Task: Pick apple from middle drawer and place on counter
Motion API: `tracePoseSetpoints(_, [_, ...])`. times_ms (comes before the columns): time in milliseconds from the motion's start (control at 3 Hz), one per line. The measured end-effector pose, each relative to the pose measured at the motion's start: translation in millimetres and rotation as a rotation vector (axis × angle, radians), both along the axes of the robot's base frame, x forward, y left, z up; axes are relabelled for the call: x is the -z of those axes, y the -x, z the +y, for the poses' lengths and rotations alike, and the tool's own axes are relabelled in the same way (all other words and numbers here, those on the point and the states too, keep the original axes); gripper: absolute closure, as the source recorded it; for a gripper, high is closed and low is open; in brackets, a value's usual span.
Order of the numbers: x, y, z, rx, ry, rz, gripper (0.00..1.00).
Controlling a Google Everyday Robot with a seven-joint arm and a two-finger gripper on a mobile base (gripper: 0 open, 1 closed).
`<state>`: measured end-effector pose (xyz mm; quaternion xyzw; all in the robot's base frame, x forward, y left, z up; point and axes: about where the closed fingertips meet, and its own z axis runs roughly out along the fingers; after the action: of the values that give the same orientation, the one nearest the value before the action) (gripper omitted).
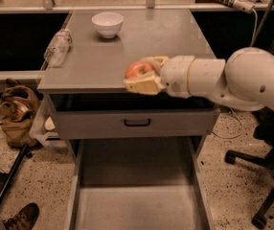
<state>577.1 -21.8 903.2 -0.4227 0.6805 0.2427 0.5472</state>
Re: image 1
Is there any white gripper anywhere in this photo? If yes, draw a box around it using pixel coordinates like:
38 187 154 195
124 56 195 98

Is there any red apple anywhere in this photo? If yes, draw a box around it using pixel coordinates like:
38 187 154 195
125 61 154 79

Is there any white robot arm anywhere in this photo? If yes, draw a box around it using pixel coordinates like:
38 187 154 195
124 47 274 111

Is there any grey drawer cabinet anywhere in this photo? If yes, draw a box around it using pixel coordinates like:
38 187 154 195
36 9 233 151

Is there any grey top drawer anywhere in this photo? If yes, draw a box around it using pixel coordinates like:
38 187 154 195
51 94 219 139

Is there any grey open middle drawer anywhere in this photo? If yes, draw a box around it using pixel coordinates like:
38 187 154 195
63 137 215 230

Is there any white ceramic bowl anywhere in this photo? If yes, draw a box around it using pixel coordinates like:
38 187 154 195
92 12 124 38

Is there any clear plastic water bottle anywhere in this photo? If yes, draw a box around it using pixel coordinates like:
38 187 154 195
44 29 72 67

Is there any clear plastic storage bin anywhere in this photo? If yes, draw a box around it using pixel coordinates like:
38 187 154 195
30 98 67 150

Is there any black office chair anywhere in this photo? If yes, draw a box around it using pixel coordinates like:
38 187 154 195
225 108 274 229

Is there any brown fabric bag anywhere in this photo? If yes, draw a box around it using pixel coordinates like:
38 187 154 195
0 79 40 148

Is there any black metal pole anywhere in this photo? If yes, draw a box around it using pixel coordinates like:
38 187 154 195
0 145 32 205

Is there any brown leather shoe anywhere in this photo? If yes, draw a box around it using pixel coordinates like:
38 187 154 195
3 202 39 230

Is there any black drawer handle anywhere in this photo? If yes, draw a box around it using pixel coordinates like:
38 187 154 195
124 119 151 127

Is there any white cable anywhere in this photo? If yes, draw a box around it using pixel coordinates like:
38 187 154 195
211 8 260 140

